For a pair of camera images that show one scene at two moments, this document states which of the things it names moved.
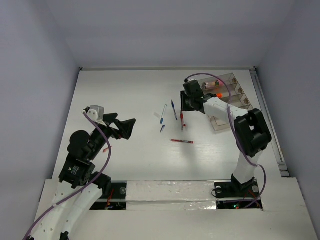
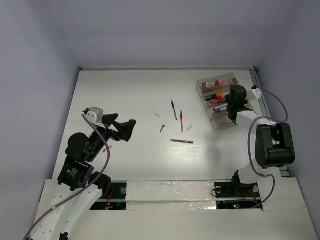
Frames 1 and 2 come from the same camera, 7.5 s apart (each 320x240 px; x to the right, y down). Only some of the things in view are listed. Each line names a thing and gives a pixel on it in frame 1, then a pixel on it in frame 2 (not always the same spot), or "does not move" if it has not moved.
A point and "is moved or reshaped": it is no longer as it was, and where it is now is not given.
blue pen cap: x=162 y=127 does not move
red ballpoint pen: x=181 y=117 does not move
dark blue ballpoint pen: x=173 y=105 does not move
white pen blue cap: x=162 y=118 is moved or reshaped
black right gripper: x=184 y=106 to x=228 y=97
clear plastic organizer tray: x=226 y=87 does not move
